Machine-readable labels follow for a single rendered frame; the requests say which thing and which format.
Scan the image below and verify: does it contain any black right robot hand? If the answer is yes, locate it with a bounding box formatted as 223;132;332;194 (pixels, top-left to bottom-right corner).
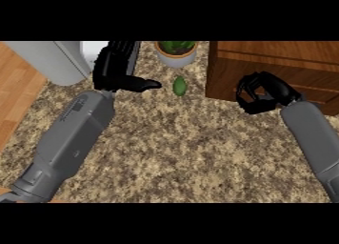
234;71;303;115

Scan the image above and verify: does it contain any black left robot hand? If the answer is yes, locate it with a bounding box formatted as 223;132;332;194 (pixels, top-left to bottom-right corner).
91;40;163;93

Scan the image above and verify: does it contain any brown wooden drawer cabinet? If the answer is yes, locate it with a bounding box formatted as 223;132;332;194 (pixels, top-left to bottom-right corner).
204;40;339;116

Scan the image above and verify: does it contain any green cup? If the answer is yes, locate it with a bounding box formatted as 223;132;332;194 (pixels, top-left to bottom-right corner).
170;75;188;97

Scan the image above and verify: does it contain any pale grey appliance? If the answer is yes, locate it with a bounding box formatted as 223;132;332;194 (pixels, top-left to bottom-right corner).
2;40;108;87

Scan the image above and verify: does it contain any potted green plant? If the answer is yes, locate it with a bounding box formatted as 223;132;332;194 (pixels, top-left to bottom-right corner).
154;40;200;69

